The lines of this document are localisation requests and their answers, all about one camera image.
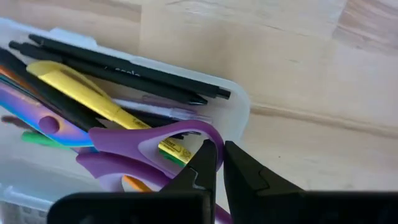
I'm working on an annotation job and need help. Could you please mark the black pen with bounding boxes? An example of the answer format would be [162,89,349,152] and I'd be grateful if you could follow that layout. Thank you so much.
[8,40,208,106]
[123,107,203,140]
[0,48,106,132]
[29,33,232,100]

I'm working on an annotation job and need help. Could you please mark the orange pencil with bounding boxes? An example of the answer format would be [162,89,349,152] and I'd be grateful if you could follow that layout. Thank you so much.
[122,174,154,193]

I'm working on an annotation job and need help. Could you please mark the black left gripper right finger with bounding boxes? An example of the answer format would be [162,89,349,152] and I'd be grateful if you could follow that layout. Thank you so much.
[223,141,398,224]

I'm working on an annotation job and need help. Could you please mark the purple handled scissors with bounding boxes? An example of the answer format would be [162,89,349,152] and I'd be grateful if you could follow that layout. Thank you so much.
[0,73,234,224]

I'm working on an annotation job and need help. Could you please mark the translucent plastic supply box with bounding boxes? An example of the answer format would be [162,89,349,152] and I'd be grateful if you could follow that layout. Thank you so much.
[0,17,251,224]

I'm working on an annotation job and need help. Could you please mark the green marker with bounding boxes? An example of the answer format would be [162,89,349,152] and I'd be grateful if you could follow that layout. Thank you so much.
[21,130,187,169]

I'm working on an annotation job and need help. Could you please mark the translucent purple pen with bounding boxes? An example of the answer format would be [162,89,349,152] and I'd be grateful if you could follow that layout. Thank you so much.
[111,95,215,124]

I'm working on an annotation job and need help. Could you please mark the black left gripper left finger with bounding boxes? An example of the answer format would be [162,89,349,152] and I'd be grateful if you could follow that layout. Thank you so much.
[46,139,218,224]

